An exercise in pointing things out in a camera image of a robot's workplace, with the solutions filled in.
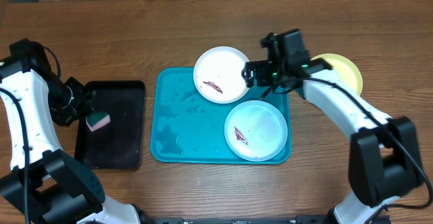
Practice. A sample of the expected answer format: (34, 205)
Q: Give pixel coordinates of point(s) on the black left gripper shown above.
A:
(67, 116)

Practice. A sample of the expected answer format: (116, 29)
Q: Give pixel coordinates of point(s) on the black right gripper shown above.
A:
(266, 68)

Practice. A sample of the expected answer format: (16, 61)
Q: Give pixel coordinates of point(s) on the green pink sponge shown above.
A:
(97, 120)

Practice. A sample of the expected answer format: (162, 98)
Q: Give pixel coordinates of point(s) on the white plate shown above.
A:
(217, 75)

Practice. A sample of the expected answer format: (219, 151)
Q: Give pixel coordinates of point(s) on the yellow green plate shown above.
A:
(347, 70)

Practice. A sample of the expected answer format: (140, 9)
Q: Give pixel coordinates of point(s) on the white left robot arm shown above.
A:
(46, 184)

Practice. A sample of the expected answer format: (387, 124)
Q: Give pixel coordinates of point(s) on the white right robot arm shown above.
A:
(384, 161)

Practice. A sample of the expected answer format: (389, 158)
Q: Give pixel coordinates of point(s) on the black water tray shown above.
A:
(118, 145)

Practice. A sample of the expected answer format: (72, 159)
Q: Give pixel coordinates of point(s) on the teal serving tray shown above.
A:
(188, 128)

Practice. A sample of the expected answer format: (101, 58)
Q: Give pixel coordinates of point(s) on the light blue plate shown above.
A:
(256, 131)

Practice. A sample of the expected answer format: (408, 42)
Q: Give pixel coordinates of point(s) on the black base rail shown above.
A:
(300, 219)

